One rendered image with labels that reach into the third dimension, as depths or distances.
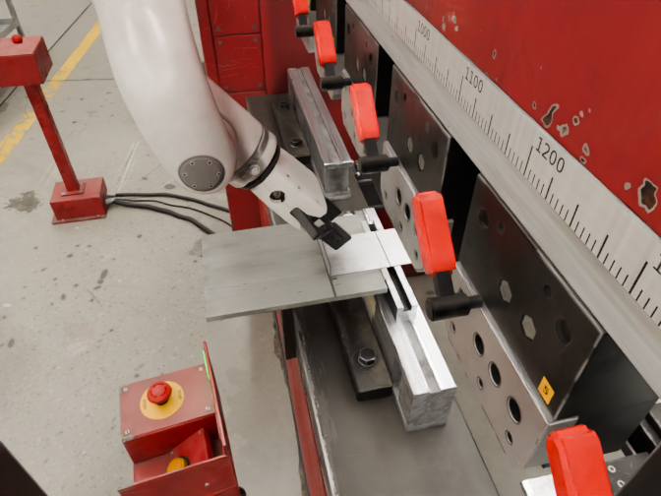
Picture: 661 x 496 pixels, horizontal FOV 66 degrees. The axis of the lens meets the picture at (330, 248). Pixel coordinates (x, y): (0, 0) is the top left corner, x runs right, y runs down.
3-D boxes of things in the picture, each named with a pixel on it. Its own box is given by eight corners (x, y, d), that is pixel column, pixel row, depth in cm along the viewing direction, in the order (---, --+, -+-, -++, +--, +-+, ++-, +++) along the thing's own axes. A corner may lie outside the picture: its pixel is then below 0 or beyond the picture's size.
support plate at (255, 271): (202, 239, 85) (201, 235, 84) (356, 218, 89) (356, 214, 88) (206, 322, 71) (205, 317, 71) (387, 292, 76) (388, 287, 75)
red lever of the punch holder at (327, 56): (310, 18, 67) (322, 88, 66) (340, 16, 68) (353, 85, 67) (309, 26, 69) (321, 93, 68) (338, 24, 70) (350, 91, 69)
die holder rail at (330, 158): (288, 100, 148) (286, 68, 142) (309, 98, 149) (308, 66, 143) (325, 202, 112) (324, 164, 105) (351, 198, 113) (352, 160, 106)
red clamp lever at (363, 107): (346, 81, 53) (362, 171, 52) (385, 77, 54) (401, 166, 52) (343, 89, 55) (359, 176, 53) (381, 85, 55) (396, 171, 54)
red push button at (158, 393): (150, 395, 87) (145, 383, 85) (173, 389, 88) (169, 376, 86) (151, 415, 85) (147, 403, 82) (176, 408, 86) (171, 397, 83)
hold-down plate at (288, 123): (271, 110, 143) (270, 99, 141) (291, 108, 144) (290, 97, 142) (288, 167, 122) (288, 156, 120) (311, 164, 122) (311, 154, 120)
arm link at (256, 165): (268, 146, 60) (285, 161, 61) (259, 111, 66) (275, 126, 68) (218, 191, 62) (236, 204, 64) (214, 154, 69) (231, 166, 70)
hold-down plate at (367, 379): (317, 265, 97) (316, 253, 95) (344, 260, 98) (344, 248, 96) (357, 403, 75) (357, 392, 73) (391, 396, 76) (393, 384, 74)
